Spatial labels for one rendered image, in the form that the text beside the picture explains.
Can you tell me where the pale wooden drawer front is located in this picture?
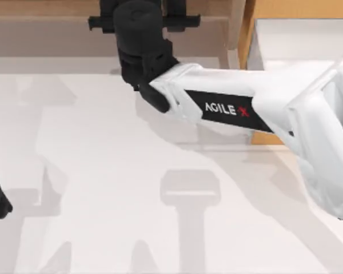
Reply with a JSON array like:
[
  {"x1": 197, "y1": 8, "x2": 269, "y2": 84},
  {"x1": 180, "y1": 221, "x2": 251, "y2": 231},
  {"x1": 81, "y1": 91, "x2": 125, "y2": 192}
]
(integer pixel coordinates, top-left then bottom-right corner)
[{"x1": 0, "y1": 15, "x2": 238, "y2": 58}]

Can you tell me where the wooden cupboard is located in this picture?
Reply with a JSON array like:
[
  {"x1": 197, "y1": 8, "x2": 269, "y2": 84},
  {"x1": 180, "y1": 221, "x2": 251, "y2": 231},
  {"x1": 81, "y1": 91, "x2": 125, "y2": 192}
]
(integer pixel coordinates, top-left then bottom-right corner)
[{"x1": 236, "y1": 0, "x2": 288, "y2": 146}]

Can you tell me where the white sink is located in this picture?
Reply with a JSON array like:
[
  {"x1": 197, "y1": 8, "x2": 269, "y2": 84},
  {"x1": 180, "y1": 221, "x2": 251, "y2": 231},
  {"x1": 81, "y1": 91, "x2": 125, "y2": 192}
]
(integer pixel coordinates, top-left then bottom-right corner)
[{"x1": 248, "y1": 18, "x2": 343, "y2": 71}]

